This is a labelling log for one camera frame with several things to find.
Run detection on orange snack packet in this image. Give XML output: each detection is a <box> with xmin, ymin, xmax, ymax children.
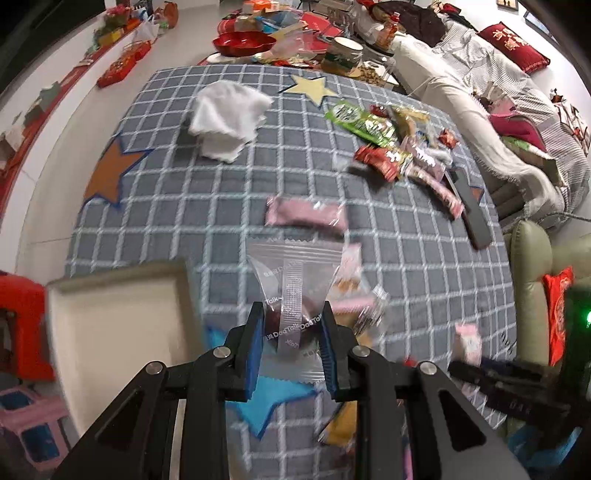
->
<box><xmin>318</xmin><ymin>401</ymin><xmax>358</xmax><ymax>449</ymax></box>

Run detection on clear date snack packet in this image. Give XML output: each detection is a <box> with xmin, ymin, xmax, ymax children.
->
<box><xmin>246</xmin><ymin>240</ymin><xmax>344</xmax><ymax>383</ymax></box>

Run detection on small pink candy packet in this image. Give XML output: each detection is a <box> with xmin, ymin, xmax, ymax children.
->
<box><xmin>452</xmin><ymin>323</ymin><xmax>482</xmax><ymax>366</ymax></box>

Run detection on pink plastic stool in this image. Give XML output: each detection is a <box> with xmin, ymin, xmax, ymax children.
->
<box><xmin>1</xmin><ymin>385</ymin><xmax>69</xmax><ymax>472</ymax></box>

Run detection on cream storage tray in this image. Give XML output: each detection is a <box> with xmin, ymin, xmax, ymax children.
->
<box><xmin>46</xmin><ymin>259</ymin><xmax>204</xmax><ymax>434</ymax></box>

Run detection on red cushion on armchair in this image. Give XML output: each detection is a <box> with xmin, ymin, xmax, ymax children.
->
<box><xmin>542</xmin><ymin>266</ymin><xmax>574</xmax><ymax>366</ymax></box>

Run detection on pink white biscuit packet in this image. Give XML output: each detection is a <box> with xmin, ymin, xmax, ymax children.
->
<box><xmin>331</xmin><ymin>243</ymin><xmax>363</xmax><ymax>295</ymax></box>

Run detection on green leather armchair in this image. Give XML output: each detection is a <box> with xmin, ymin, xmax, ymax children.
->
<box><xmin>505</xmin><ymin>220</ymin><xmax>590</xmax><ymax>366</ymax></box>

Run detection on red plastic stool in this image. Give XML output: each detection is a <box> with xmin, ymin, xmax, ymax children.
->
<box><xmin>1</xmin><ymin>271</ymin><xmax>55</xmax><ymax>382</ymax></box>

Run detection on black remote control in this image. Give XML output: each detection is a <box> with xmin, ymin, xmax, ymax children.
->
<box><xmin>446</xmin><ymin>167</ymin><xmax>493</xmax><ymax>251</ymax></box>

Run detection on long pink snack bar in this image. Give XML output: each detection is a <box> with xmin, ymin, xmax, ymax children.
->
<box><xmin>264</xmin><ymin>196</ymin><xmax>349</xmax><ymax>235</ymax></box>

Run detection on grey checked tablecloth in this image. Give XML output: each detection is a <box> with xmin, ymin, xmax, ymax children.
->
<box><xmin>64</xmin><ymin>64</ymin><xmax>518</xmax><ymax>480</ymax></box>

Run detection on pink striped snack bar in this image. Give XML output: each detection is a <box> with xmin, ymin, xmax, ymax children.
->
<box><xmin>406</xmin><ymin>164</ymin><xmax>464</xmax><ymax>220</ymax></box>

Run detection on white sofa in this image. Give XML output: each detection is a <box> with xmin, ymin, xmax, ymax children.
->
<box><xmin>391</xmin><ymin>20</ymin><xmax>590</xmax><ymax>230</ymax></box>

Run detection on red snack packet in pile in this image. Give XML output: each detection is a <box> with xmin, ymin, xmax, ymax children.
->
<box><xmin>353</xmin><ymin>145</ymin><xmax>411</xmax><ymax>183</ymax></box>

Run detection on green snack packet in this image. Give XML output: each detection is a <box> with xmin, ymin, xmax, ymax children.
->
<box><xmin>325</xmin><ymin>101</ymin><xmax>399</xmax><ymax>148</ymax></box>

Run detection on white folded cloth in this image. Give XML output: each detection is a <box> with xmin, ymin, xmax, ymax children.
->
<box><xmin>188</xmin><ymin>80</ymin><xmax>273</xmax><ymax>164</ymax></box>

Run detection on red embroidered cushion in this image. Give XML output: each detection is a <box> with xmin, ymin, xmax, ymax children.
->
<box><xmin>478</xmin><ymin>22</ymin><xmax>551</xmax><ymax>74</ymax></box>

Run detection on red gift box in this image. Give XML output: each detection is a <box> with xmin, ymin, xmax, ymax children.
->
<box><xmin>96</xmin><ymin>55</ymin><xmax>136</xmax><ymax>89</ymax></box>

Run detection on red bowl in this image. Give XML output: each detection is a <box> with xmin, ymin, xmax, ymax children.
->
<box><xmin>212</xmin><ymin>31</ymin><xmax>276</xmax><ymax>57</ymax></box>

